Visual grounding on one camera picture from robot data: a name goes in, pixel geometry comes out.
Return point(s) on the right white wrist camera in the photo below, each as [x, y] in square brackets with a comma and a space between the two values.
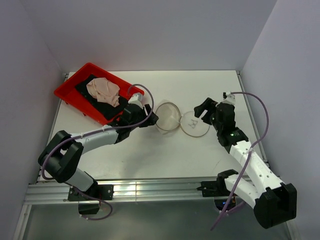
[229, 98]

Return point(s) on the aluminium mounting rail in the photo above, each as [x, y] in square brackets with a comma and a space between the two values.
[130, 190]

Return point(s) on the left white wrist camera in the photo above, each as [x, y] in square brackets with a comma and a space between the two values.
[136, 99]

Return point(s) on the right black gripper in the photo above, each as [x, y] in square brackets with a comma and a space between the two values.
[211, 111]

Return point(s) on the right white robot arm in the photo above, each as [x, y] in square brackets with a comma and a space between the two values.
[273, 201]

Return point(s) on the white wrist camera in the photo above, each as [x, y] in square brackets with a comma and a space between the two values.
[229, 98]
[136, 99]

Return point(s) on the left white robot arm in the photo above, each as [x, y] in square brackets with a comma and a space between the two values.
[61, 156]

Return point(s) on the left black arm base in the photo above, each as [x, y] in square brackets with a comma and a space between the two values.
[92, 200]

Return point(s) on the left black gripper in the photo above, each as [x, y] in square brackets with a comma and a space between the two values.
[146, 116]

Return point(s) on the white mesh laundry bag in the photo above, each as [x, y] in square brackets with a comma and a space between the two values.
[170, 118]

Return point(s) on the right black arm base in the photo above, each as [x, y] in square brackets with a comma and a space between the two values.
[216, 189]

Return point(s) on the pink beige bra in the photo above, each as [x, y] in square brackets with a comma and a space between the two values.
[104, 91]

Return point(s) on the red plastic tray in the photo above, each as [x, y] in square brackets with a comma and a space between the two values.
[68, 93]

